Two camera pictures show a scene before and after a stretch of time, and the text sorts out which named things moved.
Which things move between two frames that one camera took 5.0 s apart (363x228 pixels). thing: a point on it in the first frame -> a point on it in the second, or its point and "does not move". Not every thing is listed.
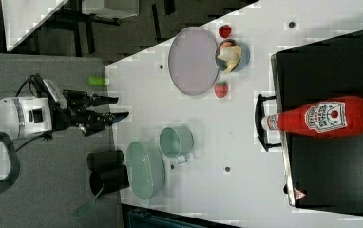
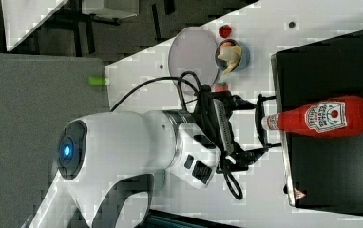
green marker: x=96 y=81 does not move
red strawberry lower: x=220 y=88 does not move
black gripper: x=74 y=112 -> x=207 y=121
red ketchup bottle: x=341 y=117 does not move
